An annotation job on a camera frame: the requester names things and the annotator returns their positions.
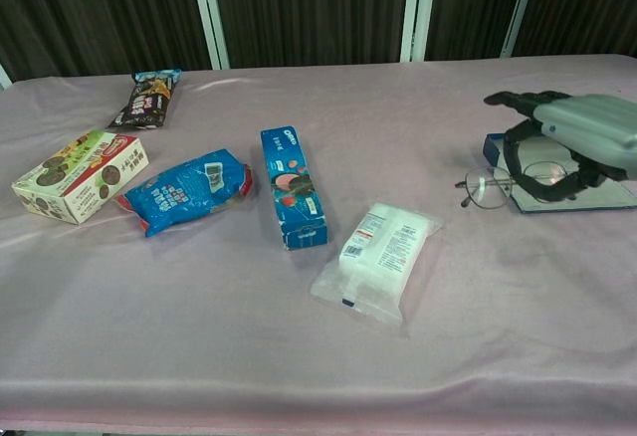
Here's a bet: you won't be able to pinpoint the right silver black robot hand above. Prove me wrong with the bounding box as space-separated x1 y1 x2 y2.
483 90 637 203

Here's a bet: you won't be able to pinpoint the blue glasses case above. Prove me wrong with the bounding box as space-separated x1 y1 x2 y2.
481 130 637 214

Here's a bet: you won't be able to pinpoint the wire-frame eyeglasses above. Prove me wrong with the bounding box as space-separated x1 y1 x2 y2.
455 160 571 209

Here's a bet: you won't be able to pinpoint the white wipes pack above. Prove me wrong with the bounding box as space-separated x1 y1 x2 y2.
311 200 445 340

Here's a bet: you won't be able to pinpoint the blue Oreo box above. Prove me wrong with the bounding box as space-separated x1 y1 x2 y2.
260 124 330 251

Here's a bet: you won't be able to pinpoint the pink tablecloth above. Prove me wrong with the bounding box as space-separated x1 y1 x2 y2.
0 52 637 430

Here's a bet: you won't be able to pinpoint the blue cookie bag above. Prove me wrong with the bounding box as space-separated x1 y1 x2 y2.
114 146 254 239

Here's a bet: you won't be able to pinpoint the dark chocolate snack bag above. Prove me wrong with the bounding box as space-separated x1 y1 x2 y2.
107 68 183 132

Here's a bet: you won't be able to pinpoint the cream red biscuit box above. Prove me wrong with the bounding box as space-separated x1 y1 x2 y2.
11 129 150 226

